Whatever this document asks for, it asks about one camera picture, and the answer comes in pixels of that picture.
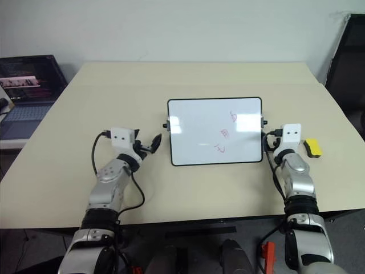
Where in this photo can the yellow and black eraser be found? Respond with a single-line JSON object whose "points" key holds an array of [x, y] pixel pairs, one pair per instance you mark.
{"points": [[313, 146]]}

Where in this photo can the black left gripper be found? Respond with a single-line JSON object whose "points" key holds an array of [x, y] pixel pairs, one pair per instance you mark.
{"points": [[140, 149]]}

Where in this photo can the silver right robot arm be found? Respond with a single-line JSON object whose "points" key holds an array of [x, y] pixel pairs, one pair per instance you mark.
{"points": [[299, 182]]}

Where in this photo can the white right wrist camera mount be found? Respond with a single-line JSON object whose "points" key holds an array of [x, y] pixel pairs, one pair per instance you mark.
{"points": [[291, 133]]}

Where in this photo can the red and black clamp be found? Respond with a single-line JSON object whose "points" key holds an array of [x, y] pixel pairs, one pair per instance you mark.
{"points": [[268, 254]]}

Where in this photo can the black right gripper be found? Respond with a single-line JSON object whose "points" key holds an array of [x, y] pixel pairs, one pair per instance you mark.
{"points": [[276, 141]]}

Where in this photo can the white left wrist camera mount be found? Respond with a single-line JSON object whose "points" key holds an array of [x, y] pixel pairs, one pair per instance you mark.
{"points": [[122, 138]]}

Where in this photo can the open laptop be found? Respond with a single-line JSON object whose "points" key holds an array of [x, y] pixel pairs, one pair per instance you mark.
{"points": [[25, 85]]}

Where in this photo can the black cabinet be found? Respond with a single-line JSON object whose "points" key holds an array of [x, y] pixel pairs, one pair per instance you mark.
{"points": [[349, 65]]}

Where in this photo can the dark rounded shape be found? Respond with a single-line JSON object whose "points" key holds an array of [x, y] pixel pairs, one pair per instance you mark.
{"points": [[236, 258]]}

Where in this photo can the black-framed whiteboard with red marks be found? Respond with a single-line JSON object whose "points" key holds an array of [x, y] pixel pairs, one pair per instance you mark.
{"points": [[214, 131]]}

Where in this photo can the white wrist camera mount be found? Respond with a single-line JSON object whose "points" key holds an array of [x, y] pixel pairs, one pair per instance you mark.
{"points": [[122, 138], [291, 133]]}

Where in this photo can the black bar under table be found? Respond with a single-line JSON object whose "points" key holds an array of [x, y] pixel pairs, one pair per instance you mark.
{"points": [[201, 230]]}

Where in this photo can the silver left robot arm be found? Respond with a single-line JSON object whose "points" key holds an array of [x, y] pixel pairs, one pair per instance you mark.
{"points": [[108, 184]]}

